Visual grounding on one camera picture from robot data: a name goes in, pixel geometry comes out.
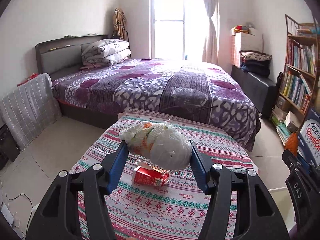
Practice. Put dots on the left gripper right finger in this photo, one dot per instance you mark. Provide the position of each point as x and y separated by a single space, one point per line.
201 165

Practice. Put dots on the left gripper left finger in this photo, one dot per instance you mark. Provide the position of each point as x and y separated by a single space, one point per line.
113 165

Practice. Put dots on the white tissue ball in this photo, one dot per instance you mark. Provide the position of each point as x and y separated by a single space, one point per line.
163 144

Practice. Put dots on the orange peel scrap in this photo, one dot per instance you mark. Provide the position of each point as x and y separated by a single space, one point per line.
292 144

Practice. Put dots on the red crushed cigarette box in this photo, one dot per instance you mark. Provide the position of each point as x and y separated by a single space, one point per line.
146 175

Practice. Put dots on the white trash bin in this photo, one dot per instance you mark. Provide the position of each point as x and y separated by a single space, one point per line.
283 201

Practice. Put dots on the upper blue Ganten box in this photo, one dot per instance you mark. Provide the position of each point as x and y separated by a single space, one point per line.
309 138

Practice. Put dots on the patterned striped tablecloth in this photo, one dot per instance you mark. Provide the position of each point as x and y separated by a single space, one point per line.
151 204

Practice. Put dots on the purple patterned bed quilt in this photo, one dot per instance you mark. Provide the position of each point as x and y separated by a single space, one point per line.
200 92

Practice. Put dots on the wooden bookshelf with books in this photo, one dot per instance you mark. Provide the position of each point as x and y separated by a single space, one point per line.
299 79

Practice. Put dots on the dark storage bench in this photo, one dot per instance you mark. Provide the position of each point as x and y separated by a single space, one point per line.
260 90

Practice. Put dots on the grey checked covered chair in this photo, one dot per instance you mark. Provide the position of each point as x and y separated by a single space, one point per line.
29 109

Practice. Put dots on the pink sheer curtain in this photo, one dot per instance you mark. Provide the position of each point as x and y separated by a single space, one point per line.
210 51

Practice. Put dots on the folded grey white duvet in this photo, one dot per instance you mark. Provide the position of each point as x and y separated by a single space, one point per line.
105 53

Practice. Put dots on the folded clothes pile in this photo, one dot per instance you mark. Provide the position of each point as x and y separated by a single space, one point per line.
255 62

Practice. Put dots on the dark bed headboard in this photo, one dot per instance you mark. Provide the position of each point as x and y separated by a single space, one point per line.
55 55

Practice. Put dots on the white cabinet with items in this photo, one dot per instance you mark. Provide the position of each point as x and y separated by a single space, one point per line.
245 38

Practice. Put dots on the plaid beige umbrella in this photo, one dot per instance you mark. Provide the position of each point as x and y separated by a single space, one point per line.
119 24

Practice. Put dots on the window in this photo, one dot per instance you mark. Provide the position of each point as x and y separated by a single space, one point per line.
177 29

